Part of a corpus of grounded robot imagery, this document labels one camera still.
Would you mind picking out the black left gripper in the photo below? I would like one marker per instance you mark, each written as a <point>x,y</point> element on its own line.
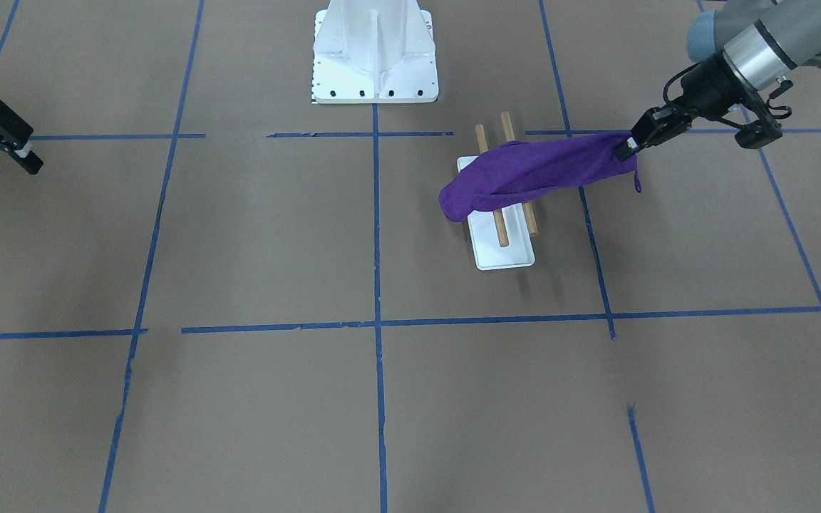
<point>707,88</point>

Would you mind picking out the purple microfibre towel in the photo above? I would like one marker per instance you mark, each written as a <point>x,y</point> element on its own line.
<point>517,172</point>

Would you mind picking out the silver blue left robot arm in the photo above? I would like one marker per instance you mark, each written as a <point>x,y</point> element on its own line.
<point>742,55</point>

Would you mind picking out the white towel rack with wooden bars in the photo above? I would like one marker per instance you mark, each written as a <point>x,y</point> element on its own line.
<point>503,239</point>

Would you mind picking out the black wrist camera with cable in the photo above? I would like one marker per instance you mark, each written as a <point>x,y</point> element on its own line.
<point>765,129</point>

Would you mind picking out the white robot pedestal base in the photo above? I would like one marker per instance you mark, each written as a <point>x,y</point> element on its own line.
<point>374,52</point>

